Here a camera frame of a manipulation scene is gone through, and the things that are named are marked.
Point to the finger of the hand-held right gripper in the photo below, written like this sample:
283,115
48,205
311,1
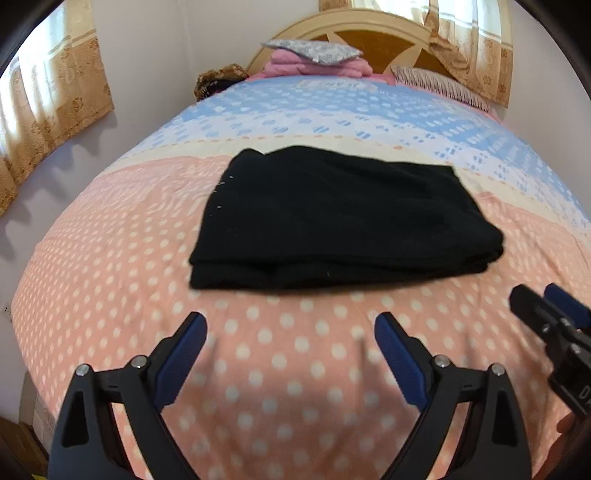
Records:
570,304
533,311

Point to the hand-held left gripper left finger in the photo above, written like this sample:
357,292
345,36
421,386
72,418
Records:
180,360

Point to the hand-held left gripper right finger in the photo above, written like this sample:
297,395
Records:
399,360

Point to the black pants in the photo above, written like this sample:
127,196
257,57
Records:
341,221

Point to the person's right hand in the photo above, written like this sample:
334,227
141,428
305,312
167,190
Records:
570,436

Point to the polka dot bedsheet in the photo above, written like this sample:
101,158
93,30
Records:
300,350

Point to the brown cardboard box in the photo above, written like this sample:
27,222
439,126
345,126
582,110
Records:
23,450

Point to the striped pillow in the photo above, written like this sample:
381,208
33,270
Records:
438,85

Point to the beige patterned window curtain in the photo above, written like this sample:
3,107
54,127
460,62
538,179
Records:
480,50
51,92

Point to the brown patterned cloth bundle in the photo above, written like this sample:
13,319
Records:
217,81

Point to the pink folded blanket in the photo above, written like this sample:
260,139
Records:
323,68

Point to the grey patterned pillow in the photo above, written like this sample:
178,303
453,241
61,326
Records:
309,50

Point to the cream wooden headboard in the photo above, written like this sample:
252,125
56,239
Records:
369,19

